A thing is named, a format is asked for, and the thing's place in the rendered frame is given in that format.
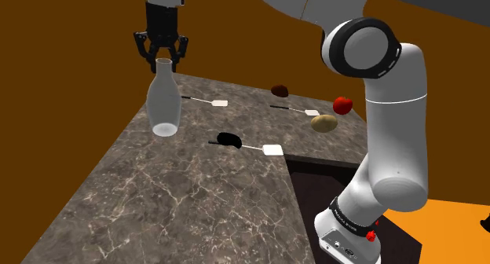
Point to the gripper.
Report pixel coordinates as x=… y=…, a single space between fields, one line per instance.
x=161 y=24

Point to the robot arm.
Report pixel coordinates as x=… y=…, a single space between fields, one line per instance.
x=394 y=133

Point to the clear glass bottle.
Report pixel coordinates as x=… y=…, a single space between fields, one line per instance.
x=164 y=102

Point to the black rounded lump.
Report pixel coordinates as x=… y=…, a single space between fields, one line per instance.
x=229 y=139

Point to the dark brown potato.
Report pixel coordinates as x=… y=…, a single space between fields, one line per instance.
x=280 y=90

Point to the tan potato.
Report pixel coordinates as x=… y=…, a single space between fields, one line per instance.
x=324 y=123

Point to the red apple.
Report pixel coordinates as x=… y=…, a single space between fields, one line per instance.
x=342 y=105

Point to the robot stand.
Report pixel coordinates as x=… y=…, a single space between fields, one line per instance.
x=317 y=190

